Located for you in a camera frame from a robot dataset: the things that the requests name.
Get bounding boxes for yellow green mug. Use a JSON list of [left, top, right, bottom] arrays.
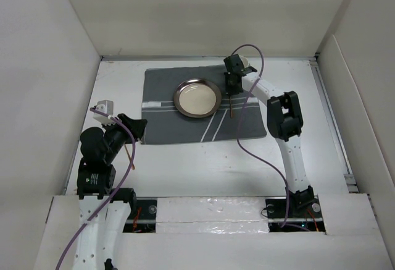
[[239, 56, 250, 68]]

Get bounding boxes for copper fork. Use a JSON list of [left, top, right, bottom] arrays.
[[124, 145, 135, 170]]

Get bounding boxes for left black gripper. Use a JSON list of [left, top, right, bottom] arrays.
[[102, 112, 146, 162]]

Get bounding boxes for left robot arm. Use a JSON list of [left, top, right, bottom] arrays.
[[72, 113, 148, 269]]

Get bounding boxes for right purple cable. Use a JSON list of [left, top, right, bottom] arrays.
[[231, 44, 309, 230]]

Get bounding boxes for copper spoon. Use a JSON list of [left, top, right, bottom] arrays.
[[229, 95, 234, 119]]

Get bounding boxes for grey striped placemat cloth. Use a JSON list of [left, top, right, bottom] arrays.
[[141, 65, 267, 145]]

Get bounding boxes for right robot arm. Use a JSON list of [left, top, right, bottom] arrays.
[[224, 54, 315, 219]]

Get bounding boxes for brown rimmed white plate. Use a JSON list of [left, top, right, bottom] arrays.
[[173, 78, 222, 119]]

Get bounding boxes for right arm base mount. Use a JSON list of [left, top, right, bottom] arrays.
[[260, 198, 325, 232]]

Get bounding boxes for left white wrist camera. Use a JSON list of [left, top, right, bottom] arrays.
[[93, 100, 115, 126]]

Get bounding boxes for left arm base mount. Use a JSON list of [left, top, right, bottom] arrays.
[[123, 198, 157, 234]]

